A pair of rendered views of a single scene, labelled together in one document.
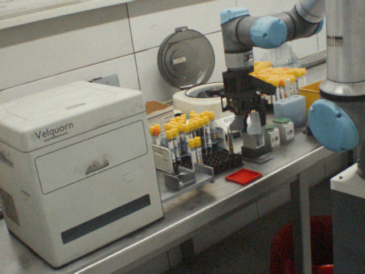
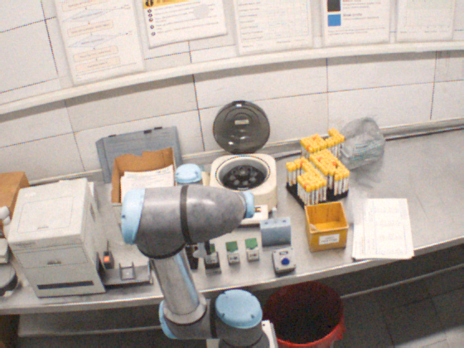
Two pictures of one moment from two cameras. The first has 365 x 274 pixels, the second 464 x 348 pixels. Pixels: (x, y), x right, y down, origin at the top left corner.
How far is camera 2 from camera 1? 1.31 m
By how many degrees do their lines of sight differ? 36
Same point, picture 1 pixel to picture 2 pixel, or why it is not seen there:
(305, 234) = not seen: hidden behind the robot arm
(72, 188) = (40, 268)
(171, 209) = (117, 287)
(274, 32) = not seen: hidden behind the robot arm
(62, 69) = (127, 119)
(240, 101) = not seen: hidden behind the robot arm
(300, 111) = (283, 234)
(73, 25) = (138, 89)
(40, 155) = (19, 253)
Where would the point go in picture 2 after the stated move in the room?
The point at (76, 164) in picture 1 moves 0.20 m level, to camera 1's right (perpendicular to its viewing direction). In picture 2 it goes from (40, 259) to (80, 283)
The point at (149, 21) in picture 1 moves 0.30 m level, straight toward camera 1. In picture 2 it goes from (216, 84) to (173, 127)
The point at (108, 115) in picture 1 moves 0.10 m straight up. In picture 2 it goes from (56, 241) to (46, 218)
